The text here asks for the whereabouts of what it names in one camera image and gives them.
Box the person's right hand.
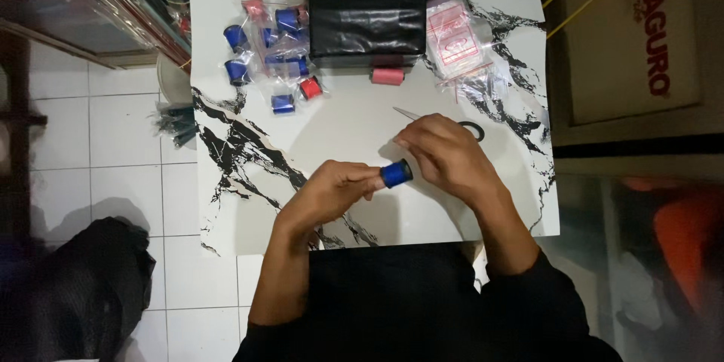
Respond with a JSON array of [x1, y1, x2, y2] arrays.
[[393, 114, 508, 211]]

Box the person's left hand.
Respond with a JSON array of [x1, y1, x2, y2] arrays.
[[276, 160, 387, 234]]

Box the blue thread spool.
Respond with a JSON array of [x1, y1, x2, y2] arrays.
[[380, 159, 414, 189]]

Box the empty clear plastic bag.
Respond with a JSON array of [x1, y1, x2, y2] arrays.
[[450, 65, 511, 104]]

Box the pink thread spool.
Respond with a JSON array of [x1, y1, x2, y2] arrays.
[[371, 68, 406, 87]]

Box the red bagged spool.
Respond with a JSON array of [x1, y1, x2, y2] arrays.
[[298, 76, 324, 101]]

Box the stack of red-printed clear bags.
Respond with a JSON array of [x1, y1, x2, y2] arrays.
[[425, 0, 494, 81]]

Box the person's black shirt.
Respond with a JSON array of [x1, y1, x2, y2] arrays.
[[232, 242, 624, 362]]

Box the dark bundle of rod parts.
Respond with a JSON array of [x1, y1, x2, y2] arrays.
[[148, 103, 198, 149]]

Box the black box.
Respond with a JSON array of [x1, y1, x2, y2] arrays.
[[308, 0, 428, 69]]

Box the pile of bagged blue spools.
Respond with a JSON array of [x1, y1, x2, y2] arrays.
[[223, 6, 312, 115]]

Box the white round stool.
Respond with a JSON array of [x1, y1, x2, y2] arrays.
[[156, 53, 193, 106]]

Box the pink bagged spool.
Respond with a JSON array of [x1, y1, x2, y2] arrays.
[[242, 0, 268, 21]]

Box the beige board with red print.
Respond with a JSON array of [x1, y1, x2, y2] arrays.
[[544, 0, 724, 148]]

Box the orange object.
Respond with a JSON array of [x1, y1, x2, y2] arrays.
[[617, 177, 724, 318]]

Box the bundle of plastic-wrapped rods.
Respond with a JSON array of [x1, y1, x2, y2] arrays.
[[48, 0, 193, 71]]

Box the black cloth bag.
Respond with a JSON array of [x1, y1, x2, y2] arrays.
[[0, 215, 157, 362]]

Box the wooden shelf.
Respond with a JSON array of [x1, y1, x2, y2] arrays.
[[0, 16, 160, 70]]

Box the black-handled scissors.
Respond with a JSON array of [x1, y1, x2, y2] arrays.
[[393, 106, 486, 143]]

